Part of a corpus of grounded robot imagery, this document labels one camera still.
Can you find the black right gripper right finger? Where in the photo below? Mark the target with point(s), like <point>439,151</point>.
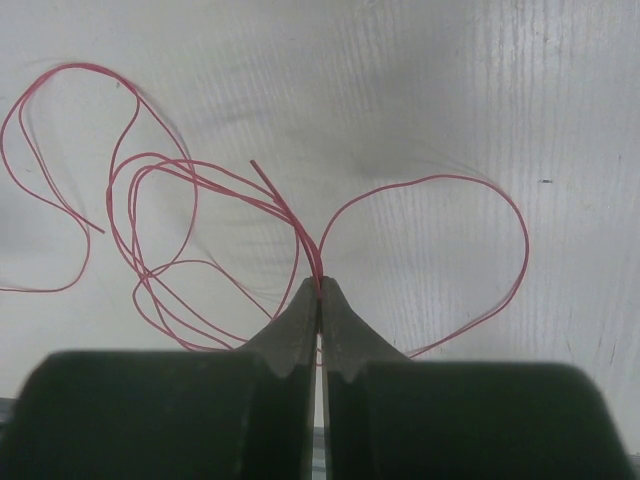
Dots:
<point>388,417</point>

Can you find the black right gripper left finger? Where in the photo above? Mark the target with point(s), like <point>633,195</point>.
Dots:
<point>241,414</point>

